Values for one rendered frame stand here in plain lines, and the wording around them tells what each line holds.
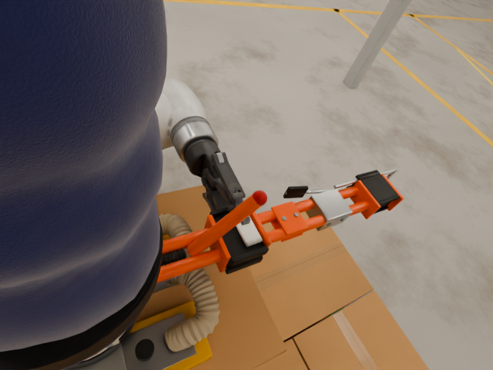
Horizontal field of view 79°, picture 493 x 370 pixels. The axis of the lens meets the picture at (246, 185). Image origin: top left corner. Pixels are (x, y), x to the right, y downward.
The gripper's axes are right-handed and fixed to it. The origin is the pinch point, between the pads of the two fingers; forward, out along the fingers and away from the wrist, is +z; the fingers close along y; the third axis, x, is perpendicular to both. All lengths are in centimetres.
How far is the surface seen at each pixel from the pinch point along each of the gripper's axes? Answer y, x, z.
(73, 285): -23.4, 24.0, 9.4
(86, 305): -20.7, 23.7, 10.0
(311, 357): 53, -27, 24
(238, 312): 12.9, 2.2, 9.7
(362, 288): 53, -59, 14
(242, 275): 12.8, -1.6, 3.5
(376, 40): 54, -241, -164
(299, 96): 106, -170, -158
